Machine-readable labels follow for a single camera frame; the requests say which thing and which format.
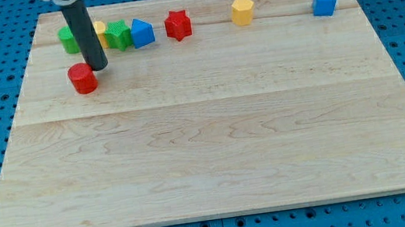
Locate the green cylinder block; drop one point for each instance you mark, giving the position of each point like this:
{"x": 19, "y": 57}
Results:
{"x": 68, "y": 41}

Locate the green star block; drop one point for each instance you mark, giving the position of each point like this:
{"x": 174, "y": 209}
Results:
{"x": 118, "y": 35}

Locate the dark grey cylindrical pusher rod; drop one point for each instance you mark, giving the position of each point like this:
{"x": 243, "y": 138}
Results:
{"x": 79, "y": 22}

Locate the yellow block behind rod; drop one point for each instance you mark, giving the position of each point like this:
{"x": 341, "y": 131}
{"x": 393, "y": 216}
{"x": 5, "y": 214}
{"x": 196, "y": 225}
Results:
{"x": 100, "y": 29}

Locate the blue triangle block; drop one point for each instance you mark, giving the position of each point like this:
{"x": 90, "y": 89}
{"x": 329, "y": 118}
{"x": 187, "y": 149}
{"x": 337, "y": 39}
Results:
{"x": 142, "y": 33}

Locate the blue cube block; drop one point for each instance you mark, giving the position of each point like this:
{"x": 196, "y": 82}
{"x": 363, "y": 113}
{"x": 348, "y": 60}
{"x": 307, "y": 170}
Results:
{"x": 323, "y": 7}

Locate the red star block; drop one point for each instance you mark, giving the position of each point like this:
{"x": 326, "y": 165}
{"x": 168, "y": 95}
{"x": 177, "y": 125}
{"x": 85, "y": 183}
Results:
{"x": 178, "y": 25}

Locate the red cylinder block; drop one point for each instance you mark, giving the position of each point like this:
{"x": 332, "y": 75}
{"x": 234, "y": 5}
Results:
{"x": 82, "y": 78}

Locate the wooden board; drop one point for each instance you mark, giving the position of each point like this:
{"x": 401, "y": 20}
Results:
{"x": 292, "y": 110}

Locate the yellow hexagon block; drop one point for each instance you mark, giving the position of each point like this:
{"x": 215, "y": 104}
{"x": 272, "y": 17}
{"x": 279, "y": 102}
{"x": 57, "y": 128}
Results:
{"x": 242, "y": 12}

